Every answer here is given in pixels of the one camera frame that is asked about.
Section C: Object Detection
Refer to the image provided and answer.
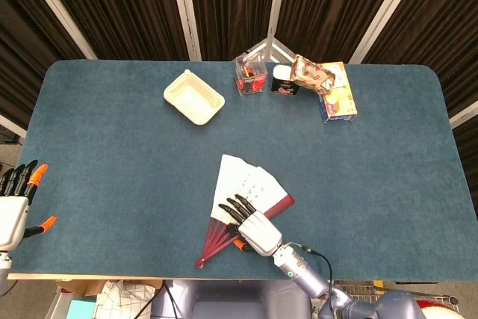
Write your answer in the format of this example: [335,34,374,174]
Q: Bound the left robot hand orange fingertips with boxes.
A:
[0,159,59,253]

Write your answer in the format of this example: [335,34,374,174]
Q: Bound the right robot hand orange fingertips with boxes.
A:
[218,194,284,257]

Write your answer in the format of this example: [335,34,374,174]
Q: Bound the red ribbed paper folding fan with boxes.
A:
[193,153,296,270]

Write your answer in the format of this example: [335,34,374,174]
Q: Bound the grey blue robot torso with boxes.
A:
[152,279,311,319]

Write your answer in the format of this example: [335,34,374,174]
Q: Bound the brown cardboard box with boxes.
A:
[55,279,110,298]

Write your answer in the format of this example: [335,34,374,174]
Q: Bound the blue felt table mat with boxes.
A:
[7,59,478,282]

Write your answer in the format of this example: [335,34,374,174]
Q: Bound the teal box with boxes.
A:
[66,298,100,319]

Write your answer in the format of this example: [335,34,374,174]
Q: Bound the white checked cloth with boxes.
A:
[96,279,157,319]

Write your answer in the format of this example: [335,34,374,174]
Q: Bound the small black white box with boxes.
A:
[270,64,299,96]

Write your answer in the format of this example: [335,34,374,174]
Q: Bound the cream plastic food tray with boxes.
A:
[163,69,226,126]

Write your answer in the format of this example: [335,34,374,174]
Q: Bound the blue cracker box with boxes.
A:
[317,61,359,125]

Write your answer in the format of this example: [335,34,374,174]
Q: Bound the clear box with red items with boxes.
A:
[234,53,268,96]

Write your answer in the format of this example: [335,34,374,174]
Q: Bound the gold wrapped snack package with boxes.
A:
[289,54,336,95]

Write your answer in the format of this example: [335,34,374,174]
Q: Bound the white partition base foot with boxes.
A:
[244,37,297,64]

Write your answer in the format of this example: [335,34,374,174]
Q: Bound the brown pleated curtain panel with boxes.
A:
[0,0,86,130]
[363,0,478,118]
[275,0,409,65]
[33,0,190,61]
[186,0,280,62]

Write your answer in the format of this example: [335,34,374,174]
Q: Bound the red and white round object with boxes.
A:
[417,297,465,319]

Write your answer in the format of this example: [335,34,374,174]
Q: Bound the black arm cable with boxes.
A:
[294,243,336,302]

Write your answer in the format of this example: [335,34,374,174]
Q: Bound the white partition frame post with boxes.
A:
[0,114,28,139]
[265,0,291,63]
[16,0,99,61]
[449,101,478,128]
[167,0,203,61]
[348,0,423,65]

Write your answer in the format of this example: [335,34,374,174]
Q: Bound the metal wire cart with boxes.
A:
[331,280,461,307]

